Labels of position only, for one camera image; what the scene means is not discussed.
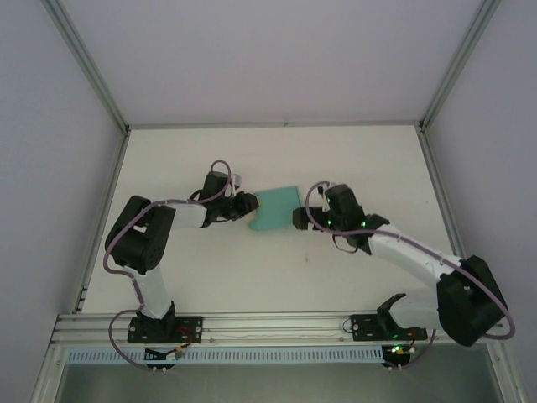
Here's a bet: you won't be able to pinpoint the light blue slotted cable duct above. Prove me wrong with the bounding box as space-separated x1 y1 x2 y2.
66 346 385 365

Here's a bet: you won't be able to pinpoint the grey metal lower panel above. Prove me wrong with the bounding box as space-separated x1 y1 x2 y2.
31 346 537 403

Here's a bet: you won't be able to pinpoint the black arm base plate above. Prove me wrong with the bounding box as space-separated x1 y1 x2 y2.
350 312 430 343
127 314 206 344

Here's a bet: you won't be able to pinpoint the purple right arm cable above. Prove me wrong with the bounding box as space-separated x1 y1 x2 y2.
305 180 517 340

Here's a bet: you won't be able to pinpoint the aluminium mounting rail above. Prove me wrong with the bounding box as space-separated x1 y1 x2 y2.
50 308 511 348

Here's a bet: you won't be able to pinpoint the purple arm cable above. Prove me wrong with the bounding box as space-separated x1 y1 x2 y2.
305 180 517 340
102 160 234 315

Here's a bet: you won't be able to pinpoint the small connector board with wires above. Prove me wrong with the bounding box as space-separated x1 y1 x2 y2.
144 343 196 363
382 342 419 359

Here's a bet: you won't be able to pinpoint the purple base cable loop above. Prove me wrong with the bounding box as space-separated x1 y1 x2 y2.
107 309 177 371
383 325 437 371

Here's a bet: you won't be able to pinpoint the aluminium table edge rail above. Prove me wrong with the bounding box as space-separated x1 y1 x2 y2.
418 128 480 311
73 128 132 316
125 120 425 131

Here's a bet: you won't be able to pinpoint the teal cloth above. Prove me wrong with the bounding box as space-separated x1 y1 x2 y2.
246 184 301 233

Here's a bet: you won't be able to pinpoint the aluminium frame post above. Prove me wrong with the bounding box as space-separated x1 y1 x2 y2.
418 0 503 134
41 0 132 134

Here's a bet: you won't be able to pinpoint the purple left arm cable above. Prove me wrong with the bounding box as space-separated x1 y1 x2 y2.
102 160 234 315

